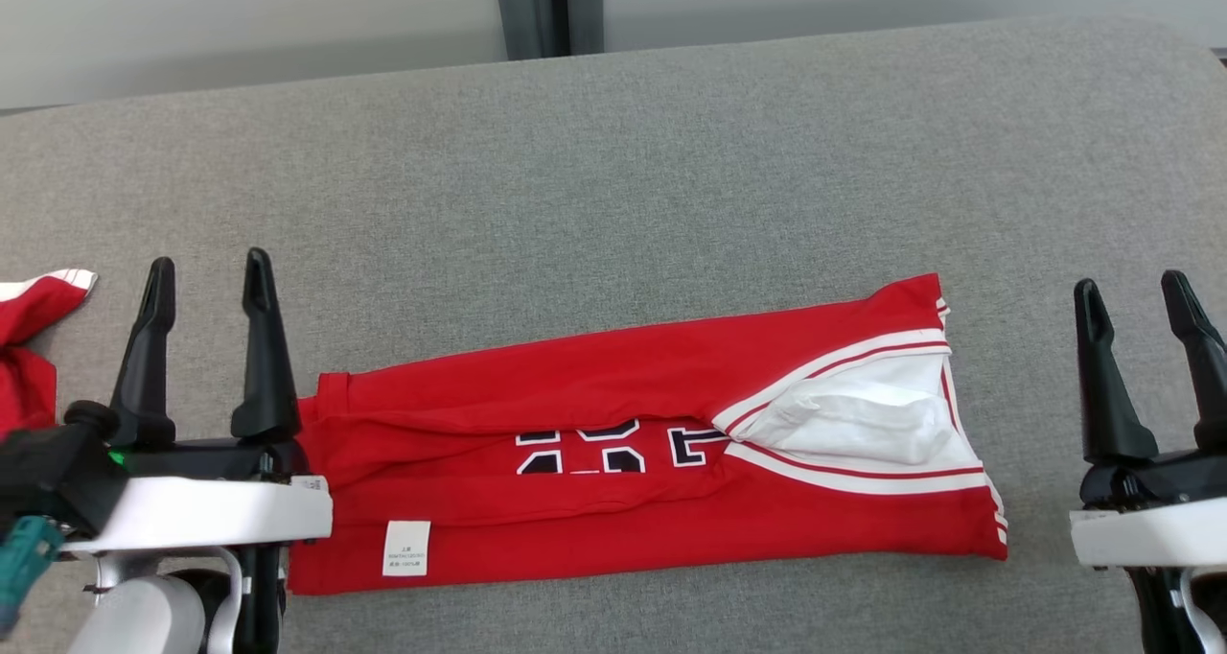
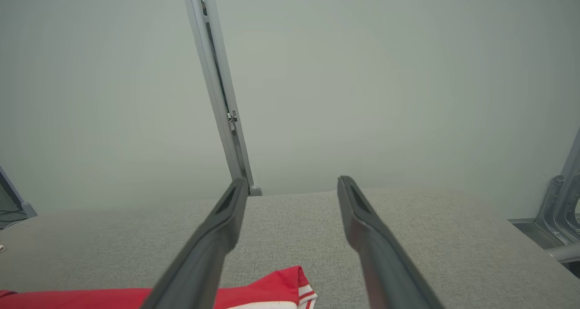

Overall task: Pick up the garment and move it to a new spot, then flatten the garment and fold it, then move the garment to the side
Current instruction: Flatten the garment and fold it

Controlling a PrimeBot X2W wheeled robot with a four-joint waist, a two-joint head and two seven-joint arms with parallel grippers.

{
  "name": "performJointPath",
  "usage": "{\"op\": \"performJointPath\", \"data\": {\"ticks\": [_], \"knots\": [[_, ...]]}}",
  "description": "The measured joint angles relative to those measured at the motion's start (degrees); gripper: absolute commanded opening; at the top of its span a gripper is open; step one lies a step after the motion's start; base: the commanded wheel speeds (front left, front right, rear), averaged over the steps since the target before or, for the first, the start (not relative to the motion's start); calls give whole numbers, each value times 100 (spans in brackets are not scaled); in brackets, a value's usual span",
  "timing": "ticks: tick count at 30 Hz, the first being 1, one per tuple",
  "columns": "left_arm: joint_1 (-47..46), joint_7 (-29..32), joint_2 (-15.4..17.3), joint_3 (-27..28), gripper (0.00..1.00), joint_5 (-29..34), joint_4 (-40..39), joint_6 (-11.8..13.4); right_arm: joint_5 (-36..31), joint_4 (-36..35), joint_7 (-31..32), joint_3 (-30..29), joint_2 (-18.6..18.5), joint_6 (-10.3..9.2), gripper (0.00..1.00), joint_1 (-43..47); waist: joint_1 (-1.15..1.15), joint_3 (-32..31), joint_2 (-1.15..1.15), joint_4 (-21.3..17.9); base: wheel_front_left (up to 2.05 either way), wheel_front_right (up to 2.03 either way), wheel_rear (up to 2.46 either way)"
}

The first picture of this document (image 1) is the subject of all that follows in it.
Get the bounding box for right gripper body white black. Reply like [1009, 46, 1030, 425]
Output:
[1069, 448, 1227, 571]

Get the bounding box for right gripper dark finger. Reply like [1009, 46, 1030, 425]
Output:
[1072, 278, 1159, 464]
[1160, 269, 1227, 452]

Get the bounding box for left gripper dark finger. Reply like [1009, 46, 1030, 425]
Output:
[107, 256, 178, 449]
[230, 246, 304, 443]

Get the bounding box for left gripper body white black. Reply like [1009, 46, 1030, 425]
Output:
[62, 440, 335, 553]

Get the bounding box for red shorts with white band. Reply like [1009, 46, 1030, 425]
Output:
[0, 269, 99, 439]

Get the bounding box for red jersey with white trim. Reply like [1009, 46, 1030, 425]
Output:
[286, 272, 1009, 597]

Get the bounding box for teal left camera cable plug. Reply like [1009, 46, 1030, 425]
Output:
[0, 515, 64, 636]

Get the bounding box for grey metal post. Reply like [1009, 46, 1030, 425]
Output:
[522, 0, 576, 58]

